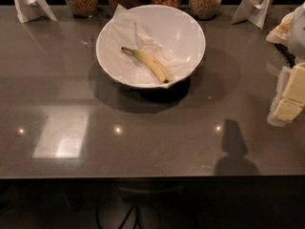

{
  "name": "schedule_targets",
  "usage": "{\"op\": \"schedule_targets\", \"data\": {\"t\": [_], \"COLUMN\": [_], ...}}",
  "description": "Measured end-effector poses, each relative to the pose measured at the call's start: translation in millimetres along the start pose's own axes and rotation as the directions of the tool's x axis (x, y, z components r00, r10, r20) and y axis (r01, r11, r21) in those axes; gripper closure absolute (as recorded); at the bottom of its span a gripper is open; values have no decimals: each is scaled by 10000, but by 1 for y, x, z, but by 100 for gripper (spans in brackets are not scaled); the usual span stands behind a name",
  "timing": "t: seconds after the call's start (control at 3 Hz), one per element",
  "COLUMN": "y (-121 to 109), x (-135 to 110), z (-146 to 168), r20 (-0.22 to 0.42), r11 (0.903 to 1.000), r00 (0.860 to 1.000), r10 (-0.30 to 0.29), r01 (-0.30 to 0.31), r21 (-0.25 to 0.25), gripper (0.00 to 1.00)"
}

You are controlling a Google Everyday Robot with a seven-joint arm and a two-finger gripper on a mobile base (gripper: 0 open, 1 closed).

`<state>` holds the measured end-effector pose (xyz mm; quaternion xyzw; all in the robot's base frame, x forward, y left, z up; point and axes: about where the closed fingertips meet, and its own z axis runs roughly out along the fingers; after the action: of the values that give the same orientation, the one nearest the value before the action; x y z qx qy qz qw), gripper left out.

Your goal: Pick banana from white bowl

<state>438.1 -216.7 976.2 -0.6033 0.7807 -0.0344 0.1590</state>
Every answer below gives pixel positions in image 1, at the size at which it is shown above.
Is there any white folded card stand left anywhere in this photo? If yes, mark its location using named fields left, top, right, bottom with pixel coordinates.
left=14, top=0, right=56, bottom=23

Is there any glass jar of pale grains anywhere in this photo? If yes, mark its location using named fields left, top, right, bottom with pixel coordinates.
left=189, top=0, right=222, bottom=20

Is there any white folded card stand right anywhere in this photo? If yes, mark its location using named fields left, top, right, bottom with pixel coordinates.
left=232, top=0, right=274, bottom=30

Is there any white ceramic bowl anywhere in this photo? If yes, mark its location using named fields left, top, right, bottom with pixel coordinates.
left=95, top=4, right=207, bottom=90

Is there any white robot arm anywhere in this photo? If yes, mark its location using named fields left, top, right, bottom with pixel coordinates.
left=266, top=3, right=305, bottom=127

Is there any white folded card stand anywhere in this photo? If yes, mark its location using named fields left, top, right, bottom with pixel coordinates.
left=232, top=0, right=274, bottom=30
left=14, top=0, right=56, bottom=23

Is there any white paper napkin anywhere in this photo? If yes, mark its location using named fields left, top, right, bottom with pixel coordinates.
left=100, top=4, right=195, bottom=89

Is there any yellow banana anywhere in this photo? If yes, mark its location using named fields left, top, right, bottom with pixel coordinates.
left=121, top=47, right=172, bottom=84

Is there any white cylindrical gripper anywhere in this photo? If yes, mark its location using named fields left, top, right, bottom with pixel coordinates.
left=267, top=63, right=305, bottom=127

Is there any black cable under table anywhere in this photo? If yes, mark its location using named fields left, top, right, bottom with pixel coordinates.
left=94, top=203, right=141, bottom=229

